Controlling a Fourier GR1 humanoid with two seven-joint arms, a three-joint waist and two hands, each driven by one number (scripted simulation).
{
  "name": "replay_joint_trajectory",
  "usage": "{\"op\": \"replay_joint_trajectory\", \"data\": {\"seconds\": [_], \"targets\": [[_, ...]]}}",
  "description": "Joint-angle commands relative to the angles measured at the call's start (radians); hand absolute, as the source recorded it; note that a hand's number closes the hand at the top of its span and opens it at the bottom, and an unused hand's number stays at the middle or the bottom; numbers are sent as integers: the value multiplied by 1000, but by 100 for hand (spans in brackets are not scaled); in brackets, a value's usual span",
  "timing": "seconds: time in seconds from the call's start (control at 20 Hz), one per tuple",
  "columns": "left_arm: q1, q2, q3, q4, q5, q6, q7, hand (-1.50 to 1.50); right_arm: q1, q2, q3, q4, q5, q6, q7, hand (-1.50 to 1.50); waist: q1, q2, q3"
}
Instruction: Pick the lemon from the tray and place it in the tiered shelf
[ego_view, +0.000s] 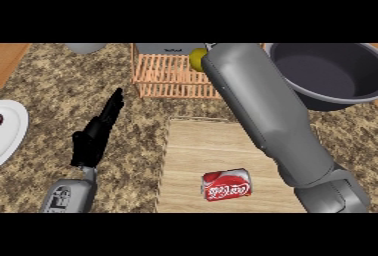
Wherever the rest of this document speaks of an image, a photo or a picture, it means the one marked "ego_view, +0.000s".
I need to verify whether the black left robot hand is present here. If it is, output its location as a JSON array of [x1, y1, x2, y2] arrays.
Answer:
[[69, 87, 125, 169]]

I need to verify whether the grey tray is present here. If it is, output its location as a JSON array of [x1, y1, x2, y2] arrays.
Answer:
[[134, 42, 208, 56]]

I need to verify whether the yellow lemon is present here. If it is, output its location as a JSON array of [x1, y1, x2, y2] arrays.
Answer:
[[187, 47, 209, 73]]

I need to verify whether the white plate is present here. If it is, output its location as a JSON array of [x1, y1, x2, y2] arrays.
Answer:
[[0, 99, 29, 166]]

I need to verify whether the pale wooden cutting board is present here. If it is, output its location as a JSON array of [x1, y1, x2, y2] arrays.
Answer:
[[155, 116, 307, 214]]

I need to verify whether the grey bowl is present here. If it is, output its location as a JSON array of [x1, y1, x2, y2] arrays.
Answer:
[[63, 42, 109, 55]]

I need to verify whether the dark grey pot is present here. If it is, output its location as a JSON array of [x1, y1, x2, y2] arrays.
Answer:
[[264, 42, 378, 112]]

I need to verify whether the orange wire tiered shelf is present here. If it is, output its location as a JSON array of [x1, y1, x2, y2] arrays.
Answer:
[[128, 43, 224, 100]]

